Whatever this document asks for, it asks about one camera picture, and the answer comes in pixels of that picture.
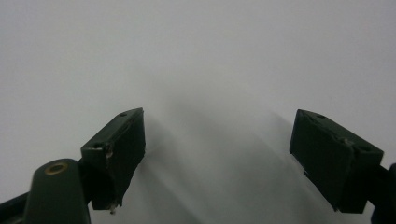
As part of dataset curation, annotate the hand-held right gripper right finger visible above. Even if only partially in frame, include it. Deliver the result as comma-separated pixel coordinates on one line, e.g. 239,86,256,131
289,108,385,215

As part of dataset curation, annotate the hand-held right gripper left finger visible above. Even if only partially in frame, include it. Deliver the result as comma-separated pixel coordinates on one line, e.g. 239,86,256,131
80,107,147,216

